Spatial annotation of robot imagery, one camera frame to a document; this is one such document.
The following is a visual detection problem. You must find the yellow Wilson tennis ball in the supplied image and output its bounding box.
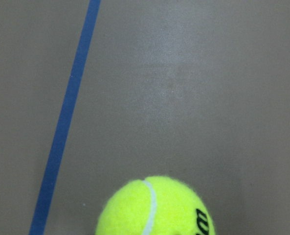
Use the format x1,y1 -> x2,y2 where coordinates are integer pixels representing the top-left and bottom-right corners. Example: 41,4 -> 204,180
95,176 -> 216,235

